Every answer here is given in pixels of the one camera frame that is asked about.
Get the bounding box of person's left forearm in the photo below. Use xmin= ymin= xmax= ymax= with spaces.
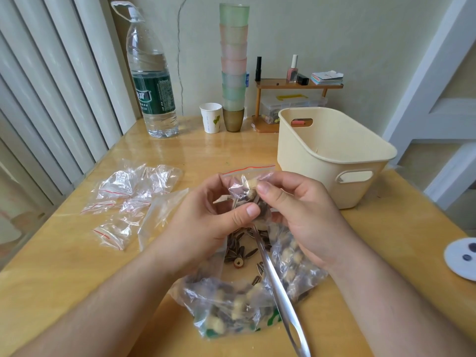
xmin=11 ymin=238 xmax=225 ymax=357

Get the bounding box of white round disc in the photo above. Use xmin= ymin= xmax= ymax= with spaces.
xmin=443 ymin=237 xmax=476 ymax=282

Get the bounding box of white slatted panel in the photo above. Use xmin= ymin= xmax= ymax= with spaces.
xmin=0 ymin=0 xmax=137 ymax=207

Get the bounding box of small clear zip bag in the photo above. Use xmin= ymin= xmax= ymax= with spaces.
xmin=119 ymin=198 xmax=154 ymax=214
xmin=143 ymin=164 xmax=185 ymax=194
xmin=92 ymin=215 xmax=139 ymax=252
xmin=96 ymin=165 xmax=146 ymax=201
xmin=222 ymin=165 xmax=277 ymax=224
xmin=81 ymin=200 xmax=120 ymax=215

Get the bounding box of person's right forearm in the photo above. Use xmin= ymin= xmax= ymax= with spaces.
xmin=327 ymin=233 xmax=476 ymax=357

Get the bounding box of pink nail polish bottle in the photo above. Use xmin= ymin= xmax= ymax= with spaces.
xmin=286 ymin=54 xmax=299 ymax=84

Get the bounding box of white paper cup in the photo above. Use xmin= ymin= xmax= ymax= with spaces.
xmin=199 ymin=103 xmax=223 ymax=134

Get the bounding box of plain clear plastic bag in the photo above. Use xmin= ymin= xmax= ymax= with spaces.
xmin=138 ymin=187 xmax=190 ymax=252

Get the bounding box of stack of paper cards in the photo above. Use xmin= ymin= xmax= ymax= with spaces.
xmin=310 ymin=70 xmax=344 ymax=86

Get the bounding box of clear storage box yellow handle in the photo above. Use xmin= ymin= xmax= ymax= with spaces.
xmin=259 ymin=93 xmax=328 ymax=125

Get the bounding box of silver metal spoon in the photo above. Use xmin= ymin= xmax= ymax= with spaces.
xmin=250 ymin=224 xmax=312 ymax=357

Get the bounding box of person's right hand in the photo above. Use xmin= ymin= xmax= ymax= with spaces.
xmin=257 ymin=171 xmax=359 ymax=273

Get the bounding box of large plastic bag of nuts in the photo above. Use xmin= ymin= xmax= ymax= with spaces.
xmin=169 ymin=223 xmax=328 ymax=339

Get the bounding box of large green-label water bottle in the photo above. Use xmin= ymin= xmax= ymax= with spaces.
xmin=110 ymin=0 xmax=179 ymax=139

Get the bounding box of person's left hand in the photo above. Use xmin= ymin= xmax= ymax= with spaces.
xmin=158 ymin=174 xmax=261 ymax=278

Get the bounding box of pile of striped sunflower seeds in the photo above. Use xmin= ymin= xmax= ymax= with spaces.
xmin=223 ymin=228 xmax=270 ymax=287

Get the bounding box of empty small clear zip bag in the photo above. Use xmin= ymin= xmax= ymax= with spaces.
xmin=143 ymin=164 xmax=185 ymax=194
xmin=96 ymin=165 xmax=146 ymax=201
xmin=92 ymin=215 xmax=139 ymax=252
xmin=81 ymin=200 xmax=120 ymax=215
xmin=119 ymin=198 xmax=154 ymax=214

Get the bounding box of small wooden shelf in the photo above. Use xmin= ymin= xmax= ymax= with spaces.
xmin=252 ymin=78 xmax=344 ymax=134

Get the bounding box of stack of pastel plastic cups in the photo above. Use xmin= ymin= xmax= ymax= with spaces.
xmin=219 ymin=3 xmax=250 ymax=112

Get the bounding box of cream plastic basket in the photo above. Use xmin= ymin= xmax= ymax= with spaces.
xmin=277 ymin=106 xmax=398 ymax=210

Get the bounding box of brown plastic cup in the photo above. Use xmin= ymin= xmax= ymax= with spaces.
xmin=223 ymin=107 xmax=245 ymax=133

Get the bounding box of small portion of mixed nuts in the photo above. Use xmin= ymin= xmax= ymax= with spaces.
xmin=232 ymin=178 xmax=272 ymax=221

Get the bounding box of white wooden frame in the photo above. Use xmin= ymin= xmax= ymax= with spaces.
xmin=382 ymin=0 xmax=476 ymax=211

